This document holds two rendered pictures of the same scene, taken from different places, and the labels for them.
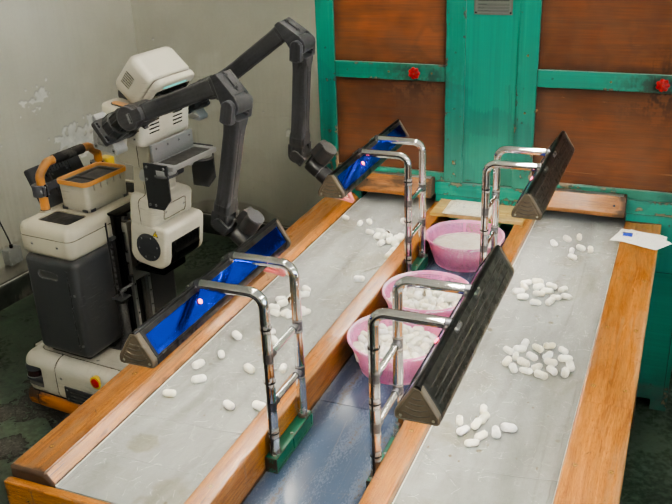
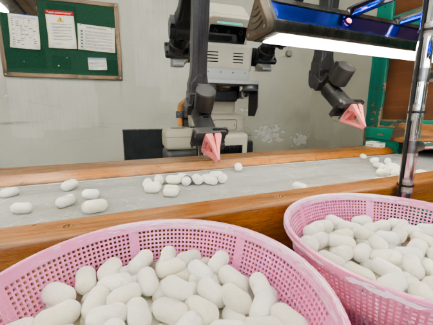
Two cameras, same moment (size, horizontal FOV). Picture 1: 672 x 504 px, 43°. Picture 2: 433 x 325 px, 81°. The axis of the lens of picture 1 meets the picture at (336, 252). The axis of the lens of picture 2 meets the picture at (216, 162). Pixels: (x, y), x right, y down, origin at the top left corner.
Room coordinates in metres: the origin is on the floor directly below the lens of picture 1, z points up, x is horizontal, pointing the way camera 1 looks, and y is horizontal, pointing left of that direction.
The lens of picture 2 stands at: (1.89, -0.30, 0.90)
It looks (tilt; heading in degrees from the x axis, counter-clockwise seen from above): 11 degrees down; 45
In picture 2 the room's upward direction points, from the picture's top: straight up
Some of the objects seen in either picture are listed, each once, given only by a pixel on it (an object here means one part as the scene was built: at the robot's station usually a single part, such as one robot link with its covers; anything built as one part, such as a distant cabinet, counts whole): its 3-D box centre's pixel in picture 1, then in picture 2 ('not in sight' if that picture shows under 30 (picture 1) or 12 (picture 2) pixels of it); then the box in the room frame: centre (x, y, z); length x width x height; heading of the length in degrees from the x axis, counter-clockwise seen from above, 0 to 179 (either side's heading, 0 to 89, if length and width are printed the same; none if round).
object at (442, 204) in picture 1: (480, 211); not in sight; (2.83, -0.52, 0.77); 0.33 x 0.15 x 0.01; 67
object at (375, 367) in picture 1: (423, 390); not in sight; (1.50, -0.17, 0.90); 0.20 x 0.19 x 0.45; 157
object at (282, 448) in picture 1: (252, 358); not in sight; (1.66, 0.20, 0.90); 0.20 x 0.19 x 0.45; 157
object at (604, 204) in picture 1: (580, 201); not in sight; (2.75, -0.86, 0.83); 0.30 x 0.06 x 0.07; 67
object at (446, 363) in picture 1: (463, 320); not in sight; (1.47, -0.25, 1.08); 0.62 x 0.08 x 0.07; 157
